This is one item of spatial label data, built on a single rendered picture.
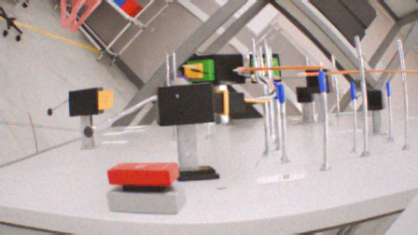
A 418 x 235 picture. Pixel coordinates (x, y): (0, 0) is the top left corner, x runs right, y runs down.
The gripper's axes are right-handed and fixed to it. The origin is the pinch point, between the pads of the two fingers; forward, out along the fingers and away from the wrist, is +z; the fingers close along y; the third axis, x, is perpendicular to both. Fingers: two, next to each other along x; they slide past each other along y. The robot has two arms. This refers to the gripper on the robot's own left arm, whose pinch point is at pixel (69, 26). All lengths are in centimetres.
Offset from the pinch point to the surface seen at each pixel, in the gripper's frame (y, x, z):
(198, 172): -35, -37, 15
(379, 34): 725, -97, -164
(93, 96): -2.2, -11.3, 11.4
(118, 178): -54, -35, 16
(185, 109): -30.1, -33.5, 10.0
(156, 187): -52, -38, 16
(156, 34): 725, 211, -75
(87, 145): -0.3, -11.1, 19.5
